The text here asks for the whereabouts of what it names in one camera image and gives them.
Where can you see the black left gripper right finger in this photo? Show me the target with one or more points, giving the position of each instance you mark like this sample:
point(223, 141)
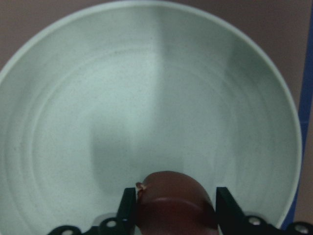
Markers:
point(229, 214)

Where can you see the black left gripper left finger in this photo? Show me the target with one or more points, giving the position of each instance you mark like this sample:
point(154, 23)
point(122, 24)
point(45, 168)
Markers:
point(126, 212)

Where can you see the dark red bun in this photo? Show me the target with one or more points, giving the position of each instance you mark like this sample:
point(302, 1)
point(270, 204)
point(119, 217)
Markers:
point(172, 203)

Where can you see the light green bowl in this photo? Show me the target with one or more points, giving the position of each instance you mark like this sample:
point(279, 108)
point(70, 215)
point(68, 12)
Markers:
point(108, 95)

